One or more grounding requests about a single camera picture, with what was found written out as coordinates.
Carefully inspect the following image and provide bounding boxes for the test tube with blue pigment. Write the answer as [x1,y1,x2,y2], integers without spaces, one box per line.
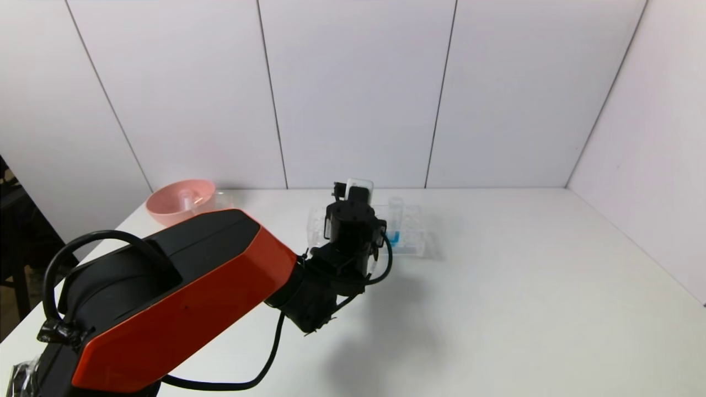
[386,197,404,246]

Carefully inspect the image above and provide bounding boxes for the clear acrylic test tube rack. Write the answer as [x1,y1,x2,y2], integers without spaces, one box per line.
[307,203,429,259]

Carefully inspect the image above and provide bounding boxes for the clear glass beaker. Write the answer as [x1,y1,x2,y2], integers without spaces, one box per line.
[193,190,239,216]

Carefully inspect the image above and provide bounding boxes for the pink bowl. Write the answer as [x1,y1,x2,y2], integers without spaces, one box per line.
[145,179,217,227]

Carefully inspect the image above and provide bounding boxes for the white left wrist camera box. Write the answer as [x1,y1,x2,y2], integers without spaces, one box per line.
[345,178,375,204]

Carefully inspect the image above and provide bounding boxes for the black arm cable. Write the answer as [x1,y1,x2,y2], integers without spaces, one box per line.
[42,229,394,393]

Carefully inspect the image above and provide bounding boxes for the black furniture frame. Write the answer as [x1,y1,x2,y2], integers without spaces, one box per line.
[0,157,78,334]

